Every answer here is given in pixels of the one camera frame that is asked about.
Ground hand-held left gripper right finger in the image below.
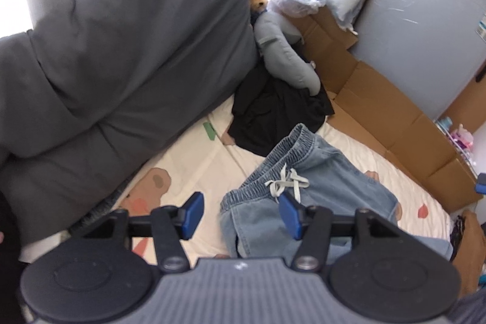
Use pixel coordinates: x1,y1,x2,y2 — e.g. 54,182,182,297
279,192,413,274

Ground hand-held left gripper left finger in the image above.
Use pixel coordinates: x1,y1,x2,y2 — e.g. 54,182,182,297
68,192,205,274

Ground light blue jeans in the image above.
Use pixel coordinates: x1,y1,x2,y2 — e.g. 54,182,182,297
219,123,454,260

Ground cream bear print bed sheet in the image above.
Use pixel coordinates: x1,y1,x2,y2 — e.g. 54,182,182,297
19,102,456,264

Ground leopard print cloth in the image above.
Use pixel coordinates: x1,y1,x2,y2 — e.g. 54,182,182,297
450,214,466,252

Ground pink bottle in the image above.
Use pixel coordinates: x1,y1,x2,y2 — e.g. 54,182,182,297
457,124,474,146

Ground folded brown cloth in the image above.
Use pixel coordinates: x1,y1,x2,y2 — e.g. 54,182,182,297
450,210,486,296

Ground tall cardboard sheet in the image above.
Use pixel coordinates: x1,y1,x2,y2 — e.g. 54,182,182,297
440,62,486,135

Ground dark grey fluffy blanket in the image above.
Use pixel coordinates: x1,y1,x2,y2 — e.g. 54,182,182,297
68,187,128,234

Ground black garment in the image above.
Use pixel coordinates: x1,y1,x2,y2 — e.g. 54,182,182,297
227,62,335,158

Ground low cardboard sheet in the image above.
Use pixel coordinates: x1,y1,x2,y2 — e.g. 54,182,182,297
289,3,483,214

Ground grey neck pillow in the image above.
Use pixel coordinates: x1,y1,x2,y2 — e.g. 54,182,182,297
254,11,321,97

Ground dark grey duvet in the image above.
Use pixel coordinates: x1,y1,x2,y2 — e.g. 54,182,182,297
0,0,262,245

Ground grey plastic-wrapped mattress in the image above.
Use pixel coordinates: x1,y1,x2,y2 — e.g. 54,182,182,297
349,0,486,120

